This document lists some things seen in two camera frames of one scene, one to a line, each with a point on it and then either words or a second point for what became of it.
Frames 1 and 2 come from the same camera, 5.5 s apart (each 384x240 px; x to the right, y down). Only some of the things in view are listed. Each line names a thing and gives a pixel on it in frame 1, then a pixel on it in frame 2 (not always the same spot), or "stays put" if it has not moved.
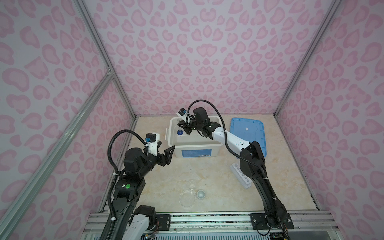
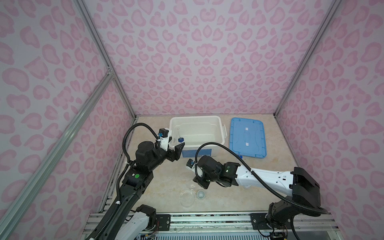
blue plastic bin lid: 249,130 stays put
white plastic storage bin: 193,145 stays put
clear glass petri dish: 187,198 stays put
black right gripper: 186,127 to 198,180
